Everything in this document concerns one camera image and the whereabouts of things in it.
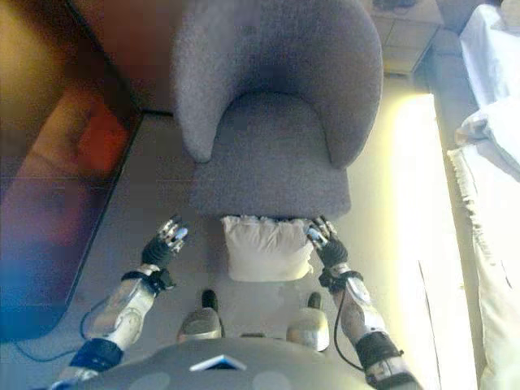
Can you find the black left robot foot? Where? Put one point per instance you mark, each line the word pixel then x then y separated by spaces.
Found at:
pixel 209 300

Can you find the grey fabric armchair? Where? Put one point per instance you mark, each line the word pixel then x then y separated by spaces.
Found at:
pixel 268 162

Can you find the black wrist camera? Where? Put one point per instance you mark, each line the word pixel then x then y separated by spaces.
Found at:
pixel 333 280
pixel 162 279

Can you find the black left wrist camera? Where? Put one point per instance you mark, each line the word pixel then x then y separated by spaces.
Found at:
pixel 162 279

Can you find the silver robot leg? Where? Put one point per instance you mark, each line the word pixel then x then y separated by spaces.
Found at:
pixel 306 329
pixel 201 325

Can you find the silver right robot leg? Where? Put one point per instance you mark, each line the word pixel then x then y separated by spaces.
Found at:
pixel 306 329

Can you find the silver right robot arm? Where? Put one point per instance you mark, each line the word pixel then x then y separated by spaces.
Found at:
pixel 357 308

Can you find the black right robot foot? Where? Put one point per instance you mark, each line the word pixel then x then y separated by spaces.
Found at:
pixel 314 300

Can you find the silver left robot leg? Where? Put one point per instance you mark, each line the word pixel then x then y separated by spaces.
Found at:
pixel 201 325

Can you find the white fringed bed throw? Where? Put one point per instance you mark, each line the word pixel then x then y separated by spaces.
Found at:
pixel 499 284

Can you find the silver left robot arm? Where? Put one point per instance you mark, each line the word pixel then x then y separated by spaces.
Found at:
pixel 122 308

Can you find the white bed duvet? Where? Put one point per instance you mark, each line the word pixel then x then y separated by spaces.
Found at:
pixel 495 81

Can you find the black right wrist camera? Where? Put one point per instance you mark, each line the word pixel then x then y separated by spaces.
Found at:
pixel 333 280

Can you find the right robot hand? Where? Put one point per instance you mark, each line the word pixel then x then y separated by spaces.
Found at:
pixel 333 254

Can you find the black robot foot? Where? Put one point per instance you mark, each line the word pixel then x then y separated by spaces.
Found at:
pixel 314 300
pixel 209 300

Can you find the white fringed cushion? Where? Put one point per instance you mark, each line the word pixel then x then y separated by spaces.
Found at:
pixel 264 252

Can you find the grey robot torso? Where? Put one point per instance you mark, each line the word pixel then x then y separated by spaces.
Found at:
pixel 162 365

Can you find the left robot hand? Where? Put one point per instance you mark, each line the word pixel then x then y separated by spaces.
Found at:
pixel 156 254

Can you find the glossy dark cabinet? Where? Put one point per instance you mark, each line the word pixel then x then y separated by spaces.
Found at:
pixel 40 203

